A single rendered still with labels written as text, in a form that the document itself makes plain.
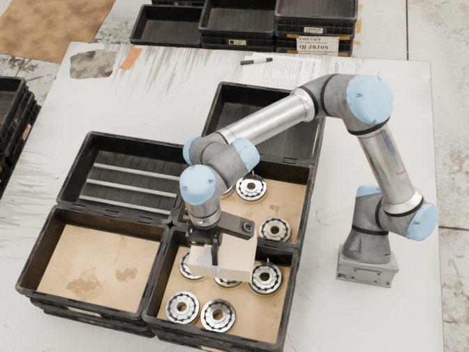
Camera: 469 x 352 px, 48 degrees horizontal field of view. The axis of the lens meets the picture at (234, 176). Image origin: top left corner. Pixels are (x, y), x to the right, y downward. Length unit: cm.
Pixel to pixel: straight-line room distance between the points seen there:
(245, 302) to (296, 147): 59
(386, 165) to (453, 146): 161
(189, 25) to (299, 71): 108
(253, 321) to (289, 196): 44
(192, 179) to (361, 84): 48
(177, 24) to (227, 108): 129
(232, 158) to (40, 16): 300
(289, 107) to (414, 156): 82
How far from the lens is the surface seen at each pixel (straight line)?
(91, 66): 246
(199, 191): 108
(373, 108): 132
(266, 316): 161
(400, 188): 150
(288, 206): 175
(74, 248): 182
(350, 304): 177
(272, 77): 226
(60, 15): 394
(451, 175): 292
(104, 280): 174
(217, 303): 160
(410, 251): 188
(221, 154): 115
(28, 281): 175
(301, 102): 138
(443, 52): 347
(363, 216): 166
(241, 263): 135
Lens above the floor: 237
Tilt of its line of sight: 58 degrees down
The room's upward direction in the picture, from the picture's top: 9 degrees counter-clockwise
